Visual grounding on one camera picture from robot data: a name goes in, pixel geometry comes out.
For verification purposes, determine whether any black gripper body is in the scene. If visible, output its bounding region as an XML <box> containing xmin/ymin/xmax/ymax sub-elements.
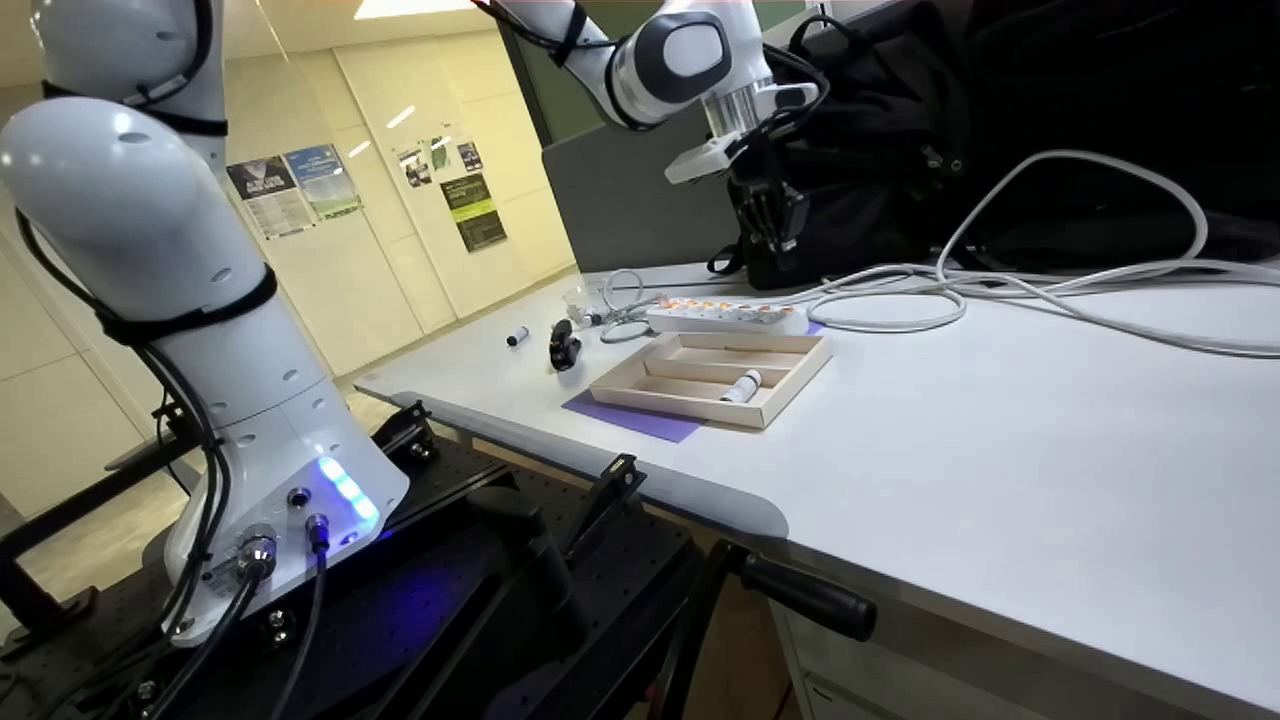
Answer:
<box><xmin>724</xmin><ymin>130</ymin><xmax>812</xmax><ymax>257</ymax></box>

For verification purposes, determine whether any black table clamp lever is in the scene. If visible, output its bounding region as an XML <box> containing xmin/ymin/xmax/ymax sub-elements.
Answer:
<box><xmin>563</xmin><ymin>454</ymin><xmax>647</xmax><ymax>554</ymax></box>

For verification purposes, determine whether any grey panel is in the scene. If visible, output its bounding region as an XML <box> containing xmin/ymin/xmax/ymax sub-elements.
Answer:
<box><xmin>541</xmin><ymin>99</ymin><xmax>744</xmax><ymax>278</ymax></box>

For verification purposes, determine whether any black bag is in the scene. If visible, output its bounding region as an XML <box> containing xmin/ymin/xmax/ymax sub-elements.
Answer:
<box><xmin>710</xmin><ymin>0</ymin><xmax>1280</xmax><ymax>292</ymax></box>

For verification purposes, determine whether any small black object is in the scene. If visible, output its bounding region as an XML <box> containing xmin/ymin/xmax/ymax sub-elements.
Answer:
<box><xmin>543</xmin><ymin>320</ymin><xmax>588</xmax><ymax>375</ymax></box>

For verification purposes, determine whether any thick white looping cable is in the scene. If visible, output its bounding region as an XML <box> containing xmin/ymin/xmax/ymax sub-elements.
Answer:
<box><xmin>806</xmin><ymin>144</ymin><xmax>1280</xmax><ymax>366</ymax></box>

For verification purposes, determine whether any white extension cord strip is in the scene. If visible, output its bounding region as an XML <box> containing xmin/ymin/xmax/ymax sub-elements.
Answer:
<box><xmin>642</xmin><ymin>292</ymin><xmax>812</xmax><ymax>340</ymax></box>

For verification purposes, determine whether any small white tube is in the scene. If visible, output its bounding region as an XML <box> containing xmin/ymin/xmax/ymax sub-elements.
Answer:
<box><xmin>722</xmin><ymin>369</ymin><xmax>770</xmax><ymax>410</ymax></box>

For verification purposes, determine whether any white plug adapter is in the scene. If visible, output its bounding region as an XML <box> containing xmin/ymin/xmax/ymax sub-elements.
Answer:
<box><xmin>563</xmin><ymin>292</ymin><xmax>618</xmax><ymax>334</ymax></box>

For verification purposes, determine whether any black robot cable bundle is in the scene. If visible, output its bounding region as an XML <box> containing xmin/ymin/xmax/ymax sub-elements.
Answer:
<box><xmin>8</xmin><ymin>198</ymin><xmax>332</xmax><ymax>720</ymax></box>

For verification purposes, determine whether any green and black poster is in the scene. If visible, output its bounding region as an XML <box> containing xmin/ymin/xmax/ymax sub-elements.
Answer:
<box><xmin>435</xmin><ymin>171</ymin><xmax>497</xmax><ymax>225</ymax></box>

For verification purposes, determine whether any blue poster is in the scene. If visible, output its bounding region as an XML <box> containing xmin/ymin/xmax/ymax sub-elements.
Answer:
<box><xmin>284</xmin><ymin>140</ymin><xmax>364</xmax><ymax>225</ymax></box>

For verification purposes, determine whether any black clamp handle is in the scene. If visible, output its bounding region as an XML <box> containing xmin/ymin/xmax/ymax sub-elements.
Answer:
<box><xmin>737</xmin><ymin>548</ymin><xmax>884</xmax><ymax>646</ymax></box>

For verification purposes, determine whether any purple mat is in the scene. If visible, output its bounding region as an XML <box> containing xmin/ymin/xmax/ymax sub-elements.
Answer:
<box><xmin>561</xmin><ymin>388</ymin><xmax>710</xmax><ymax>448</ymax></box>

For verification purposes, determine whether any dark and white poster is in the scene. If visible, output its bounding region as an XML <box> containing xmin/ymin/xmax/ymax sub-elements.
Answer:
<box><xmin>225</xmin><ymin>153</ymin><xmax>315</xmax><ymax>246</ymax></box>

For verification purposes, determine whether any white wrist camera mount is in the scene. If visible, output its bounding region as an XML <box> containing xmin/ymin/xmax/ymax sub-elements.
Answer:
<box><xmin>659</xmin><ymin>82</ymin><xmax>825</xmax><ymax>187</ymax></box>

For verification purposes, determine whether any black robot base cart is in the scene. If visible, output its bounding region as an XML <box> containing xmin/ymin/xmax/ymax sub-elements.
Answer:
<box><xmin>0</xmin><ymin>398</ymin><xmax>753</xmax><ymax>720</ymax></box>

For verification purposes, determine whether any black and yellow poster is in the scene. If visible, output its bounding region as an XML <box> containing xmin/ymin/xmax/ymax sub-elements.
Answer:
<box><xmin>454</xmin><ymin>210</ymin><xmax>514</xmax><ymax>257</ymax></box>

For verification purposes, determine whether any wooden compartment tray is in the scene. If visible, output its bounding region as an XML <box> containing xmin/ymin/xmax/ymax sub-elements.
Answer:
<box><xmin>586</xmin><ymin>330</ymin><xmax>835</xmax><ymax>437</ymax></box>

